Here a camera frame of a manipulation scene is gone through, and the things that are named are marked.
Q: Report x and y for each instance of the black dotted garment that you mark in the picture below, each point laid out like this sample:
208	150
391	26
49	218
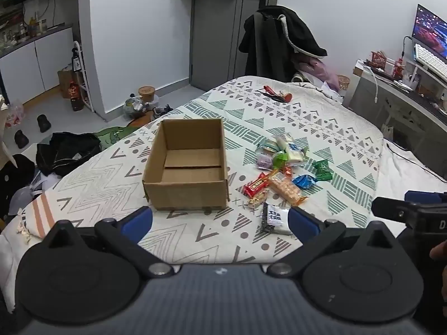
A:
15	181

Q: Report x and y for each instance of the purple bun packet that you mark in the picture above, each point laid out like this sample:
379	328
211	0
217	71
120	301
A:
264	161

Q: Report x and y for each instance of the white floor rack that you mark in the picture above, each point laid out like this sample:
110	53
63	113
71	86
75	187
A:
83	76

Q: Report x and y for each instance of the white kitchen cabinet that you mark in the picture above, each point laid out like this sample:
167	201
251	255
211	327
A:
35	62

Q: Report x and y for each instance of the grey door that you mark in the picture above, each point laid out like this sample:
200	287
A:
223	42

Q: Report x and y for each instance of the wicker basket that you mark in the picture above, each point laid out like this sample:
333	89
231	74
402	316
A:
344	83

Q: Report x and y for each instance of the person's right hand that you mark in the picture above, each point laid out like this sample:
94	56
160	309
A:
440	250

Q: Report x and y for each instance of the blue candy packet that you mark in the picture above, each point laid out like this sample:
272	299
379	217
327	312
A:
303	181

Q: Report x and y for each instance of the patterned bedspread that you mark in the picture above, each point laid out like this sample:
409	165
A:
244	115

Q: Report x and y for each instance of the black jacket on chair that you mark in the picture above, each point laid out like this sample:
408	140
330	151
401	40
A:
279	42

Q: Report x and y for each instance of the red snack packet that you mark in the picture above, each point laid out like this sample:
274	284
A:
255	185

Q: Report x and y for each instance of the black bag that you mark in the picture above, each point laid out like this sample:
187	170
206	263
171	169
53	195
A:
66	151

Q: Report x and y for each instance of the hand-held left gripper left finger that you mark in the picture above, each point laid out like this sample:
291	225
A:
138	221

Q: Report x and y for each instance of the brown paper bag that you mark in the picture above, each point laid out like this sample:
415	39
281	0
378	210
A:
67	83

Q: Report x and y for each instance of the red stick-shaped object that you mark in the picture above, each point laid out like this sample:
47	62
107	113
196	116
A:
269	90

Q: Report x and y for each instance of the black and white snack packet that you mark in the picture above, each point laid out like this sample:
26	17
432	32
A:
274	218

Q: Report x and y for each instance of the white keyboard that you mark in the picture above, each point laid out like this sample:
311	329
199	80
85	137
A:
429	57

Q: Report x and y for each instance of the dark green snack packet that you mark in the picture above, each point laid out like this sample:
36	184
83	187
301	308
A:
322	170

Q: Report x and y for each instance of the green dinosaur rug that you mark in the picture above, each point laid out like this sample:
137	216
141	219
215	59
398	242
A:
113	136

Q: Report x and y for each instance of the red basket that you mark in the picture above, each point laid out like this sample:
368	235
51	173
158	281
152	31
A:
379	59

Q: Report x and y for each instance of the pink clothing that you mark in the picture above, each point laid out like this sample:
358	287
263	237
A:
319	71

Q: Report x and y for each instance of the brown lidded paper bowl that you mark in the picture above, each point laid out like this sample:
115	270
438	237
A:
146	94

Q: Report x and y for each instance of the red round object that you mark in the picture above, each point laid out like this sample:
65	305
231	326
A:
288	97

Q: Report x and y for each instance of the beige snack bar packet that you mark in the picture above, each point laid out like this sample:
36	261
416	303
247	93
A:
256	201

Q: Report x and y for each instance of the crumpled plastic bag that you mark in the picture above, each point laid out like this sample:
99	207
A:
133	106

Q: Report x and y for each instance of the computer monitor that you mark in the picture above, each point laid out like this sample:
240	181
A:
431	31

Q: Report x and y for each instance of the pink plastic bag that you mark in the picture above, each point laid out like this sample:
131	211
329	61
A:
14	113

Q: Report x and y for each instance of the white cake packet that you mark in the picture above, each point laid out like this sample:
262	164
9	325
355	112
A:
290	148

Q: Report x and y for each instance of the grey desk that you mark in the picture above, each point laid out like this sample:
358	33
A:
394	111

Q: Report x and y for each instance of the round biscuit packet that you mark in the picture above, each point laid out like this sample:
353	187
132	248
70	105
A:
267	146

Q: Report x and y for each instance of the black shoe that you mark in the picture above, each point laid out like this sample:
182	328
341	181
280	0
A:
21	139
44	123

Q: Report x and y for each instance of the orange cracker packet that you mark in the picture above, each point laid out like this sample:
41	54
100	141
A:
286	188

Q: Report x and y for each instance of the small orange snack packet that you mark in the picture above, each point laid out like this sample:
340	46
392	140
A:
287	171

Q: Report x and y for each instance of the brown cardboard box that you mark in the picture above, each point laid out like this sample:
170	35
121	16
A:
190	167

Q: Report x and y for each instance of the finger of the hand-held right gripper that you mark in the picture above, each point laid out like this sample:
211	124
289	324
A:
424	196
391	207

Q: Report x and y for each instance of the light green snack packet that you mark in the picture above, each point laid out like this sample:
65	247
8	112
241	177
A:
280	158

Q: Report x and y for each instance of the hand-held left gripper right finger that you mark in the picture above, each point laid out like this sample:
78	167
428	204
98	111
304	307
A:
303	225

